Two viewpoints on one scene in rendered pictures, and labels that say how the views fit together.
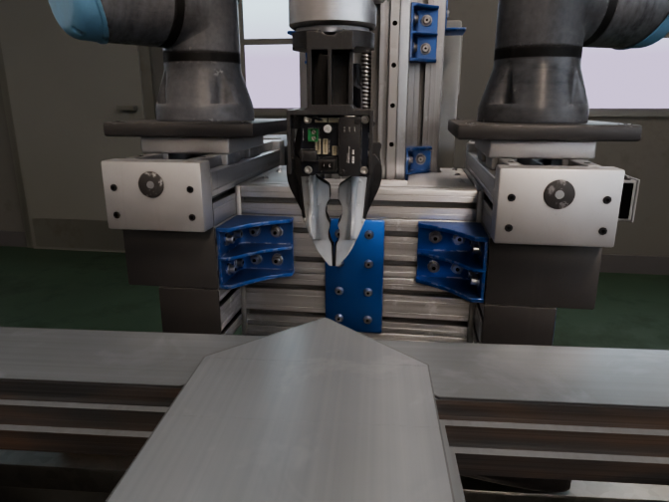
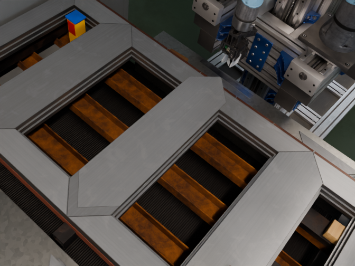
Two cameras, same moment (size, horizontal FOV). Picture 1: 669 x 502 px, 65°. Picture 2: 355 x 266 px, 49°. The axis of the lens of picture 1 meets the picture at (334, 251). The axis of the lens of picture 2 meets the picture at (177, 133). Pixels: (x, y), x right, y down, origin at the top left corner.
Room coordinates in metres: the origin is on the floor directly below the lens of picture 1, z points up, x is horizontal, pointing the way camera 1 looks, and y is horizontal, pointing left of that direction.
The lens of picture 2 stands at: (-0.57, -0.33, 2.00)
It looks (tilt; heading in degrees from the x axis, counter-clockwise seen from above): 56 degrees down; 24
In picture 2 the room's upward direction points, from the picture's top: 13 degrees clockwise
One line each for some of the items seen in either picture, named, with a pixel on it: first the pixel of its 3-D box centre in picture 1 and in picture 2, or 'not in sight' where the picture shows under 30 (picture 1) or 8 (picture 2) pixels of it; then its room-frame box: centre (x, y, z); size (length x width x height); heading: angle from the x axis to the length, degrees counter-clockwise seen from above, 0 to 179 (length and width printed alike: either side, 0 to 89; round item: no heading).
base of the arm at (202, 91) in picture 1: (204, 87); not in sight; (0.86, 0.20, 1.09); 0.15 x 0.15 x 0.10
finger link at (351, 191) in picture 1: (349, 224); (233, 62); (0.48, -0.01, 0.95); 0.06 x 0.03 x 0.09; 177
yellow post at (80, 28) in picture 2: not in sight; (77, 36); (0.32, 0.63, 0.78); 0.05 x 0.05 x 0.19; 85
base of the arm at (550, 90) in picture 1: (534, 86); (344, 28); (0.79, -0.29, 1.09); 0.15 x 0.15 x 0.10
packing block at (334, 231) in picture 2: not in sight; (334, 231); (0.20, -0.63, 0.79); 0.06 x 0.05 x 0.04; 175
